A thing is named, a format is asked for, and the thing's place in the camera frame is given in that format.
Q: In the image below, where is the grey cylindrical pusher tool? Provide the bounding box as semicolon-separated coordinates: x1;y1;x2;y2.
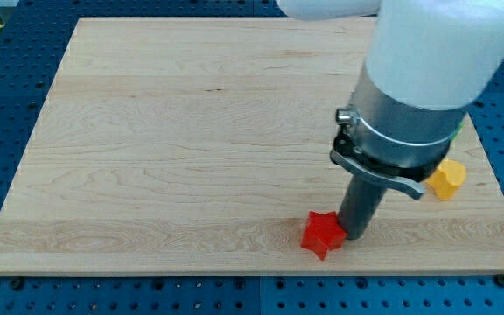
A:
330;68;466;240

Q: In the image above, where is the black bolt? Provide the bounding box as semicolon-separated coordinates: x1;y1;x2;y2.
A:
493;274;504;288
9;278;25;291

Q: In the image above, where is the green block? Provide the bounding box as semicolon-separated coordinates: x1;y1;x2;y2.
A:
450;122;464;141

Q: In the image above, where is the wooden board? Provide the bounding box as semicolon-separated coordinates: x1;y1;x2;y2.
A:
0;17;504;277

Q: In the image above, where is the red star block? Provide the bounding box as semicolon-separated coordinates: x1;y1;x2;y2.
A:
300;211;347;261

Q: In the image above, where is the black bolt right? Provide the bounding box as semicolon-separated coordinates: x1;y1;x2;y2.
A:
493;274;504;288

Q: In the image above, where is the yellow heart block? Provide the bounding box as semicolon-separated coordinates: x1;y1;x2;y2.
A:
426;158;467;200

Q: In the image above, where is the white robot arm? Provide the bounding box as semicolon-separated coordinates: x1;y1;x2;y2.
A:
276;0;504;109

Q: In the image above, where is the black bolt left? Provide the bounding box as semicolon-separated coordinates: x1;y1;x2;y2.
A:
9;278;25;291

